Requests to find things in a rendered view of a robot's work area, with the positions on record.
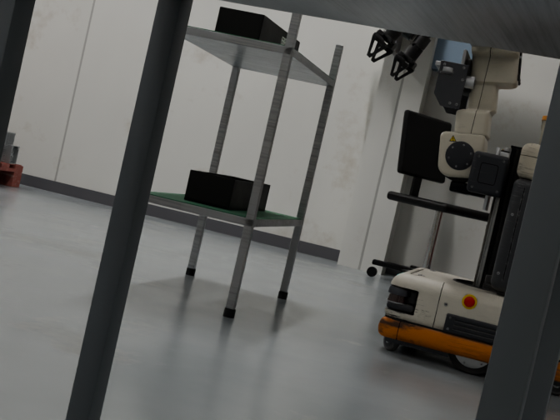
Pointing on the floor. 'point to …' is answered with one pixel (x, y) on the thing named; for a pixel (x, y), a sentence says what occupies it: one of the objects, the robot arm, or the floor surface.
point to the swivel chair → (426, 164)
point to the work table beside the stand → (140, 158)
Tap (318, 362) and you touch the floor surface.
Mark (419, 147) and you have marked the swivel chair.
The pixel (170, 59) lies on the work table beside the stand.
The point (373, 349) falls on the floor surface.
